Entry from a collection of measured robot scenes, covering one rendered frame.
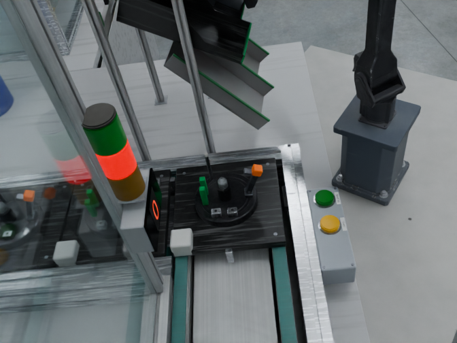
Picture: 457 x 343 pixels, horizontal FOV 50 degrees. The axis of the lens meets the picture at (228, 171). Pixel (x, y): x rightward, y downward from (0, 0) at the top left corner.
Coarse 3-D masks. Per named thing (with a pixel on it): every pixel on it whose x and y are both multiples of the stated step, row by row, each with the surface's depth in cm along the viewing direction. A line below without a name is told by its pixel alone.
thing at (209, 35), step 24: (120, 0) 99; (144, 0) 99; (168, 0) 112; (192, 0) 111; (144, 24) 103; (168, 24) 102; (192, 24) 110; (216, 24) 113; (240, 24) 114; (216, 48) 105; (240, 48) 110
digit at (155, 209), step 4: (152, 192) 80; (152, 196) 80; (152, 200) 79; (156, 200) 82; (152, 204) 79; (156, 204) 82; (152, 208) 79; (156, 208) 82; (152, 212) 79; (156, 212) 81; (152, 216) 78; (156, 216) 81; (156, 220) 81; (156, 224) 80
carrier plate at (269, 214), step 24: (192, 168) 118; (216, 168) 117; (240, 168) 116; (264, 168) 115; (192, 192) 113; (264, 192) 110; (192, 216) 108; (264, 216) 106; (216, 240) 103; (240, 240) 102; (264, 240) 102
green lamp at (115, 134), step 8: (112, 120) 65; (104, 128) 64; (112, 128) 65; (120, 128) 67; (88, 136) 65; (96, 136) 65; (104, 136) 65; (112, 136) 66; (120, 136) 67; (96, 144) 66; (104, 144) 66; (112, 144) 66; (120, 144) 67; (96, 152) 68; (104, 152) 67; (112, 152) 67
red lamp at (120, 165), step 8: (128, 144) 69; (120, 152) 68; (128, 152) 69; (104, 160) 68; (112, 160) 68; (120, 160) 69; (128, 160) 70; (104, 168) 70; (112, 168) 69; (120, 168) 70; (128, 168) 71; (112, 176) 71; (120, 176) 71
